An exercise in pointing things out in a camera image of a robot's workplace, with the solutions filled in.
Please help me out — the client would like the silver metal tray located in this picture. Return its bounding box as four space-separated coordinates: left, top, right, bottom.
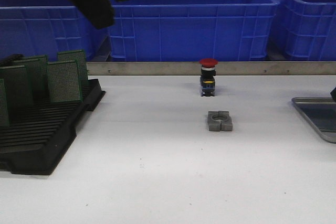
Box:
291 97 335 143

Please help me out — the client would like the green circuit board rear right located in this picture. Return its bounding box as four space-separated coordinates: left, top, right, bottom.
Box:
57 49 89 87

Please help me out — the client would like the green circuit board rear left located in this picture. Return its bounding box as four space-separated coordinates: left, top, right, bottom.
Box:
13 59 45 98

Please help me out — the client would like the green circuit board rear middle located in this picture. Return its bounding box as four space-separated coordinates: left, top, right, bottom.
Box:
23 55 48 98

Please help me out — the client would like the green circuit board left middle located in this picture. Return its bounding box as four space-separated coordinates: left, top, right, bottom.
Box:
1 65 34 109

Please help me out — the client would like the black slotted board rack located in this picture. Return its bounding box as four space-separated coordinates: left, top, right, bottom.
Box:
0 54 107 175

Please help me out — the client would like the green circuit board far left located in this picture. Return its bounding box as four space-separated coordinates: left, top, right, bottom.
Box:
0 79 9 127

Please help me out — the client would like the blue crate left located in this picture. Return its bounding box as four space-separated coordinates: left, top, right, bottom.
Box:
1 0 107 61

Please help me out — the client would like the blue crate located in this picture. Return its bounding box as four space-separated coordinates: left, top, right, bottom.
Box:
270 0 335 61
108 0 279 62
1 0 107 61

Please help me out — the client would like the blue crate centre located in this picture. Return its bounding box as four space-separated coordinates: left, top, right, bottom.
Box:
108 0 279 62

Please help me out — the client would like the blue crate right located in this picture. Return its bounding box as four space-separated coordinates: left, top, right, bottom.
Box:
270 0 335 61

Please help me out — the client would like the grey metal clamp block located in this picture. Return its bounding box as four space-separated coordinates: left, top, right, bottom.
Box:
207 111 233 132

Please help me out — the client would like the red emergency stop button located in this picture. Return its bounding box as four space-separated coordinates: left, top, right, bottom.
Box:
199 58 218 97

